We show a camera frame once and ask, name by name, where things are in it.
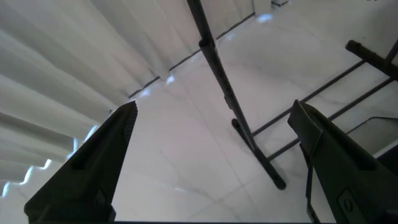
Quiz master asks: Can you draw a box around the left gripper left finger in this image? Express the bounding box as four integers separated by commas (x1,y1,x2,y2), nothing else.
24,100,139,223

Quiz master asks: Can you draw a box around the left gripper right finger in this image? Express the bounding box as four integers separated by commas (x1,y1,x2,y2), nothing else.
287,99,398,223

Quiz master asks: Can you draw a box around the black clothes rack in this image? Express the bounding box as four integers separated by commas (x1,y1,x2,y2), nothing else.
185,0,398,191

